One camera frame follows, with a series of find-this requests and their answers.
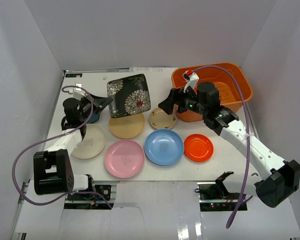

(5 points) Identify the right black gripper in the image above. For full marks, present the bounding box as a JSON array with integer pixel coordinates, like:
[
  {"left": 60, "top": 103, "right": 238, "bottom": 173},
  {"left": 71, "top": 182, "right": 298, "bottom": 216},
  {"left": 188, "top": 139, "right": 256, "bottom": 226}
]
[{"left": 158, "top": 84, "right": 207, "bottom": 117}]

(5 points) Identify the teal square plate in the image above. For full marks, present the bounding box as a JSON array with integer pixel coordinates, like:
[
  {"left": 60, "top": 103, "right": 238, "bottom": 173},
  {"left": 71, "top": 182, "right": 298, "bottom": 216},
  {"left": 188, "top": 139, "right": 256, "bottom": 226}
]
[{"left": 87, "top": 113, "right": 100, "bottom": 124}]

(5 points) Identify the black floral square plate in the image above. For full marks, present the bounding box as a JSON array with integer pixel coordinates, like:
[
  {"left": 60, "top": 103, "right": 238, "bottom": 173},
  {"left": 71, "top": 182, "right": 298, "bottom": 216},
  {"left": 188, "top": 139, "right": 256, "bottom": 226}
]
[{"left": 107, "top": 73, "right": 151, "bottom": 119}]

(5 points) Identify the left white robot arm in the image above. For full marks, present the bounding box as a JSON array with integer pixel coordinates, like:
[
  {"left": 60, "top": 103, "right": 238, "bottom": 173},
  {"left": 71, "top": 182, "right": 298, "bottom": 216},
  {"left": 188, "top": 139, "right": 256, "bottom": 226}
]
[{"left": 33, "top": 95, "right": 113, "bottom": 195}]

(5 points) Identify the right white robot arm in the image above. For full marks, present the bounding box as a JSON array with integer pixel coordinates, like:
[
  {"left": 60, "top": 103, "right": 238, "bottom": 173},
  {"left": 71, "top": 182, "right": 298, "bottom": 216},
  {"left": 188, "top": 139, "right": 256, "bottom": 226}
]
[{"left": 158, "top": 82, "right": 300, "bottom": 208}]

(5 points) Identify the orange plastic bin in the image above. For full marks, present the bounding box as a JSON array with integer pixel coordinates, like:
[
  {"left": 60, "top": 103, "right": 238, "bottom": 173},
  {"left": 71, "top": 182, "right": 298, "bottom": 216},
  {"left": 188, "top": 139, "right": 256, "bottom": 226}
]
[{"left": 171, "top": 62, "right": 253, "bottom": 122}]

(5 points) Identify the small beige patterned plate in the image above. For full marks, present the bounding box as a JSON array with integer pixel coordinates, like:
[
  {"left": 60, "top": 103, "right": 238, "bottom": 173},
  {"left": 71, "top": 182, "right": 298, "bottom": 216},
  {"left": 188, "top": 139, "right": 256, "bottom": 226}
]
[{"left": 148, "top": 107, "right": 177, "bottom": 130}]

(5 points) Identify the yellow round plate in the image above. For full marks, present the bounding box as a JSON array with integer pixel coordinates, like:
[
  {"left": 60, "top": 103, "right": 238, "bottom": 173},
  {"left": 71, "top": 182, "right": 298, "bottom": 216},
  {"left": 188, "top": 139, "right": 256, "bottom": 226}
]
[{"left": 108, "top": 113, "right": 145, "bottom": 139}]

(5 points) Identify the cream round plate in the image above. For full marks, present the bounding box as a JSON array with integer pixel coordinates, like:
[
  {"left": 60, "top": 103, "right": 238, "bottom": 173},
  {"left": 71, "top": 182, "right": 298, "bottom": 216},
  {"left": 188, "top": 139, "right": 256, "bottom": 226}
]
[{"left": 71, "top": 124, "right": 107, "bottom": 160}]

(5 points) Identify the blue round plate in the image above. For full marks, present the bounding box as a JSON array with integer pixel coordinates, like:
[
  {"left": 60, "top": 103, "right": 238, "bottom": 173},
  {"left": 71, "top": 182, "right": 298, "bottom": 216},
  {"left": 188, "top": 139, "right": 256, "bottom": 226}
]
[{"left": 144, "top": 129, "right": 184, "bottom": 166}]

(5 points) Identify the black label sticker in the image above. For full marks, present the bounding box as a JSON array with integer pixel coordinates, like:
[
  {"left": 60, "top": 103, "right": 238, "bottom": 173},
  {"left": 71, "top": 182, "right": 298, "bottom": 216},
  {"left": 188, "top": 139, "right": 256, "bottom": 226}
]
[{"left": 64, "top": 73, "right": 83, "bottom": 78}]

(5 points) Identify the small orange round plate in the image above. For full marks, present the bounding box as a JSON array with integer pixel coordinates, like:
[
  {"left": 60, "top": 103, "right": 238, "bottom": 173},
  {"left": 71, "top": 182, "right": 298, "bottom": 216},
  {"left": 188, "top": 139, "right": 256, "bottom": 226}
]
[{"left": 184, "top": 133, "right": 214, "bottom": 163}]

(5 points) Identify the white paper sheet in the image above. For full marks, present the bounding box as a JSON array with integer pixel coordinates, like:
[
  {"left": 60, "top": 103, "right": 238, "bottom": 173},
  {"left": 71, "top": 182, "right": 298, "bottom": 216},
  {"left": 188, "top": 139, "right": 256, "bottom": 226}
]
[{"left": 129, "top": 67, "right": 177, "bottom": 73}]

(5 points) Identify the pink round plate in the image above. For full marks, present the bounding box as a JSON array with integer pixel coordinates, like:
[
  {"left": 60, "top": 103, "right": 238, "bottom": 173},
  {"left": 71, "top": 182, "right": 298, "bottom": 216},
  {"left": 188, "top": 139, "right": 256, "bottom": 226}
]
[{"left": 104, "top": 139, "right": 146, "bottom": 179}]

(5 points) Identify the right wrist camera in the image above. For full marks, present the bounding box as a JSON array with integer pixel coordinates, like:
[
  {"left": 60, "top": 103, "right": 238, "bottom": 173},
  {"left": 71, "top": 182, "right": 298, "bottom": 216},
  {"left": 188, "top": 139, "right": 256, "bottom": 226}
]
[{"left": 182, "top": 70, "right": 200, "bottom": 89}]

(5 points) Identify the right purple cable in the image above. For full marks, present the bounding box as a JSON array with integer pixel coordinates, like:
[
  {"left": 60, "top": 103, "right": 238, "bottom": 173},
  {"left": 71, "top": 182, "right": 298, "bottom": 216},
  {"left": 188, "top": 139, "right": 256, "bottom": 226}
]
[{"left": 191, "top": 65, "right": 255, "bottom": 230}]

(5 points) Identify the purple cable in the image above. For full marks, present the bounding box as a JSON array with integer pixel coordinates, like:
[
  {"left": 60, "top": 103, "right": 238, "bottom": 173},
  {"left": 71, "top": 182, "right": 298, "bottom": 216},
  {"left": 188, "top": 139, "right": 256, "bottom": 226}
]
[
  {"left": 11, "top": 85, "right": 114, "bottom": 209},
  {"left": 191, "top": 65, "right": 255, "bottom": 230}
]

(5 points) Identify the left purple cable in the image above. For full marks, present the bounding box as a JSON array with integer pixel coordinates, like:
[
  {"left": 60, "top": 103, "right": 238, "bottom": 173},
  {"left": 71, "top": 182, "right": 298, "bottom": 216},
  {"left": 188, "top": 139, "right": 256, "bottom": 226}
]
[{"left": 11, "top": 85, "right": 114, "bottom": 209}]

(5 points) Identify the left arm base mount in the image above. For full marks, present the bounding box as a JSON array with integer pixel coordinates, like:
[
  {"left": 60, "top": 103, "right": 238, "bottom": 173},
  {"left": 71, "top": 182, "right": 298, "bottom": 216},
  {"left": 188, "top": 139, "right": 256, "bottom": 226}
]
[{"left": 66, "top": 183, "right": 112, "bottom": 202}]

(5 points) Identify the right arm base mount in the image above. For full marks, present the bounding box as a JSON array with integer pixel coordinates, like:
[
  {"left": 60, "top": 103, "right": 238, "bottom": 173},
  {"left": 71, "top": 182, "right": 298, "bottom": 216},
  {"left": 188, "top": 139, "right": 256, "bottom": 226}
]
[{"left": 194, "top": 171, "right": 239, "bottom": 212}]

